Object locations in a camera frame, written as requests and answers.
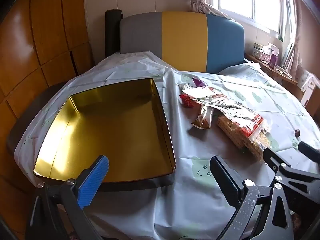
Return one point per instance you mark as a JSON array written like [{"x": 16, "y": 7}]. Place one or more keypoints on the clear beige snack packet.
[{"x": 262, "y": 142}]

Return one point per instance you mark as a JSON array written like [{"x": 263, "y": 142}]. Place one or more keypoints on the purple box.
[{"x": 274, "y": 60}]

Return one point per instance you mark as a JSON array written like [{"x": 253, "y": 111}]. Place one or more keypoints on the pale hanging curtain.
[{"x": 292, "y": 30}]

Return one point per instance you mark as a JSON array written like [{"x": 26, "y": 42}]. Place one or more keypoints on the white plastic frame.
[{"x": 309, "y": 92}]

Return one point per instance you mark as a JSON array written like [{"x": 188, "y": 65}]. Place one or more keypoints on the black rolled mat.
[{"x": 112, "y": 30}]

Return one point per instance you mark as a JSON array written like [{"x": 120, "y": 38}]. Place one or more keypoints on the grey yellow blue chair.
[{"x": 182, "y": 42}]

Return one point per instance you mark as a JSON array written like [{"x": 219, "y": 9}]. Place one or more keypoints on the orange snack packet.
[{"x": 232, "y": 132}]

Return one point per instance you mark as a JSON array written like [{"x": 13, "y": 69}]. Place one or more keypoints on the gold tin box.
[{"x": 100, "y": 130}]

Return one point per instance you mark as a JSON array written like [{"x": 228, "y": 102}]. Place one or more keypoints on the purple snack packet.
[{"x": 197, "y": 82}]

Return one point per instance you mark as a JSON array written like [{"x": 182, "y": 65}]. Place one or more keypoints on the gold small packet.
[{"x": 203, "y": 120}]

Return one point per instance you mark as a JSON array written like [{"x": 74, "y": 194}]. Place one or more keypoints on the red candy packet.
[{"x": 187, "y": 100}]

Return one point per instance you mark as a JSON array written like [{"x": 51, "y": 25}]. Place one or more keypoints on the white green box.
[{"x": 258, "y": 49}]

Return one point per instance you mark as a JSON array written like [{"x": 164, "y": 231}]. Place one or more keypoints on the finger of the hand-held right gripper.
[
  {"x": 310, "y": 150},
  {"x": 272, "y": 158}
]

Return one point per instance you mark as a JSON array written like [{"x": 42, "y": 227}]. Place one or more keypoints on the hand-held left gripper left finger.
[{"x": 93, "y": 180}]

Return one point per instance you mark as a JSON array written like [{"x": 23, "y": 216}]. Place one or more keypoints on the wooden side shelf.
[{"x": 277, "y": 73}]

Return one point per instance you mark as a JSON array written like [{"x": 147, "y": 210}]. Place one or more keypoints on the white plastic tablecloth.
[{"x": 190, "y": 142}]

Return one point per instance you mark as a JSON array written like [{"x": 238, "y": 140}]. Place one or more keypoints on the silver foil packet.
[{"x": 225, "y": 105}]

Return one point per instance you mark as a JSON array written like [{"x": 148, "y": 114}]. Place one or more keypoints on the pale tied curtain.
[{"x": 197, "y": 2}]

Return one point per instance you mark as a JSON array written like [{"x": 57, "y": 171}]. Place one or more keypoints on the wooden wardrobe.
[{"x": 37, "y": 42}]

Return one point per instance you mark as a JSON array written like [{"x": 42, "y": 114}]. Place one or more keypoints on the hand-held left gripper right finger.
[{"x": 226, "y": 180}]

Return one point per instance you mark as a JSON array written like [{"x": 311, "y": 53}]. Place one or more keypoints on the pink patterned box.
[{"x": 267, "y": 54}]

